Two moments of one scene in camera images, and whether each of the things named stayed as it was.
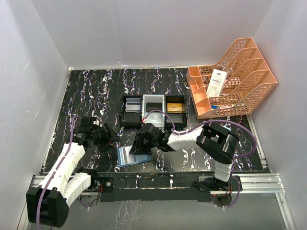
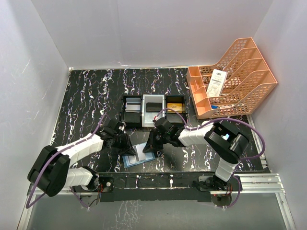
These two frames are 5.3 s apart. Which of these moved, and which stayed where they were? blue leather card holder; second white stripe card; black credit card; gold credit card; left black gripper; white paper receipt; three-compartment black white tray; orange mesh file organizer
Moved: left black gripper; blue leather card holder
Stayed: second white stripe card; three-compartment black white tray; white paper receipt; gold credit card; orange mesh file organizer; black credit card
